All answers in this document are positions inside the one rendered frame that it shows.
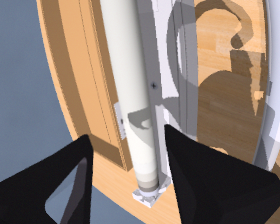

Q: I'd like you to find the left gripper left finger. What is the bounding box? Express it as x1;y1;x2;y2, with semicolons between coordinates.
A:
0;134;94;224

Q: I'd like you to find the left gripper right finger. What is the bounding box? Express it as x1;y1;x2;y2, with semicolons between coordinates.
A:
164;124;280;224

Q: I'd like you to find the long brown cardboard carton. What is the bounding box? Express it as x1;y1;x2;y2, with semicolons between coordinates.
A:
40;0;133;172

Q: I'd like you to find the grey tube with white end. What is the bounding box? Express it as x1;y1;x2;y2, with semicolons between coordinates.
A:
252;0;280;172

